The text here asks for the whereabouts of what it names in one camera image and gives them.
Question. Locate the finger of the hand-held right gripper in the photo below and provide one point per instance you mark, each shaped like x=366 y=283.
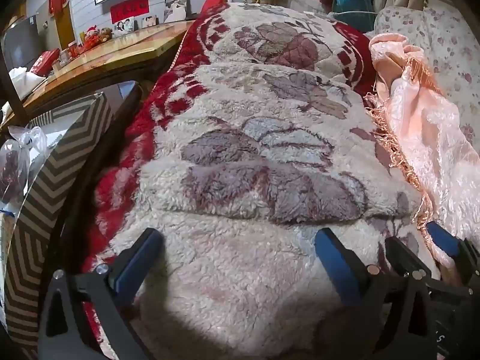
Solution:
x=399 y=253
x=444 y=240

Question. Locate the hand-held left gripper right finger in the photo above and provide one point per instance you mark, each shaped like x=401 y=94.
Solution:
x=337 y=270

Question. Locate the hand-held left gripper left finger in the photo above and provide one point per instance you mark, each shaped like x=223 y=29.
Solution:
x=137 y=270

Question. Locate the chevron striped gift box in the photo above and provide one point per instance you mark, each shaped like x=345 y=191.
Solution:
x=56 y=165

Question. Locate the pink satin fringed cloth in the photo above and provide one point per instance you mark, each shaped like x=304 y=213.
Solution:
x=431 y=138

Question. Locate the red and cream floral blanket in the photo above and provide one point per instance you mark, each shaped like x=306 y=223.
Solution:
x=243 y=180

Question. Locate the plastic bag of red dates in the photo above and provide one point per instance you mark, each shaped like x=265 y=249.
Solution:
x=13 y=168

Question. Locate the pale floral bedsheet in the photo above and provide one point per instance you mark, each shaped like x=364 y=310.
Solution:
x=446 y=37

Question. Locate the glossy wooden table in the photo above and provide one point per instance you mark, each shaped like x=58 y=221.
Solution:
x=123 y=52

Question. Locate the white tissue paper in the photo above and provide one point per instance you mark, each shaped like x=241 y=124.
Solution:
x=24 y=77

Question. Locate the dark wooden chair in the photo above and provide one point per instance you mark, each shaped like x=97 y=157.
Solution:
x=9 y=82

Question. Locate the red gift box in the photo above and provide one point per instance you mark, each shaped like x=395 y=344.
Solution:
x=45 y=60

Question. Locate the brown teddy bear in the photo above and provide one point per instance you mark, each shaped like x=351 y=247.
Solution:
x=105 y=34

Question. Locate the red plush toy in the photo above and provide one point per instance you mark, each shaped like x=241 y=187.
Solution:
x=90 y=34

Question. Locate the couple portrait photo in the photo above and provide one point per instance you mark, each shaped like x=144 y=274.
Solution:
x=123 y=27

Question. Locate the small portrait photo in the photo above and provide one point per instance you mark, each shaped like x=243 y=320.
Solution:
x=149 y=21

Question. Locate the grey refrigerator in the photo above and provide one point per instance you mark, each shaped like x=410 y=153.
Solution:
x=22 y=41

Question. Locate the large wedding photo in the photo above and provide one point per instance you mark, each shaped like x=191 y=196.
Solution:
x=175 y=7

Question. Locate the red wall banner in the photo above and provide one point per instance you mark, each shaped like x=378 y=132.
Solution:
x=129 y=9

